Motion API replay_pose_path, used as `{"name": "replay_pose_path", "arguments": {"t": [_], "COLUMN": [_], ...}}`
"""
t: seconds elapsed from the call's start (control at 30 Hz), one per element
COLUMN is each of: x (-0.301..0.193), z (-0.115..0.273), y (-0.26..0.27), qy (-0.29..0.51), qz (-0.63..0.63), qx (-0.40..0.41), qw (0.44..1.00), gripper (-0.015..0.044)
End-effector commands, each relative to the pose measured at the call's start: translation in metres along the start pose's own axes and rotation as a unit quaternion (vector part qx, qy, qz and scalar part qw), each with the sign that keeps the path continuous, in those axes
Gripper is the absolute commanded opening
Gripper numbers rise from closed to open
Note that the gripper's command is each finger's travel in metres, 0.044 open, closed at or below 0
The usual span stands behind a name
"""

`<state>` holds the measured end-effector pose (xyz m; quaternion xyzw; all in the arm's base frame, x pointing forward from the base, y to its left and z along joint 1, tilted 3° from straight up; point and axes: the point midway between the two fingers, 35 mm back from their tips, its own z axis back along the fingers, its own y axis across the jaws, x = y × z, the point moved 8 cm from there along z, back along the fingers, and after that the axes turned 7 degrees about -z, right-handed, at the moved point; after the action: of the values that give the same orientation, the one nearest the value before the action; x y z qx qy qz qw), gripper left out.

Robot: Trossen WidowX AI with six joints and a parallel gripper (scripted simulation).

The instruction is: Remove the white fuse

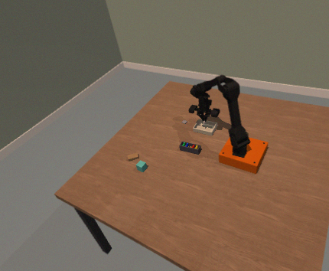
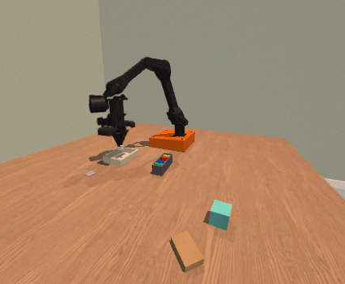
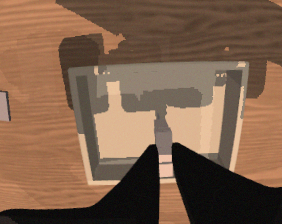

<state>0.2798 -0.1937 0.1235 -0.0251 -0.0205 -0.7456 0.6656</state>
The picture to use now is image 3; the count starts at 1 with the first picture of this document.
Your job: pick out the shallow grey square tray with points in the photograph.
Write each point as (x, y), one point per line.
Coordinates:
(115, 107)

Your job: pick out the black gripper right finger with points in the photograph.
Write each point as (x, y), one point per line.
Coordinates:
(213, 195)

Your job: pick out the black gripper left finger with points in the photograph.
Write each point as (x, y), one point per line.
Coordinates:
(135, 200)

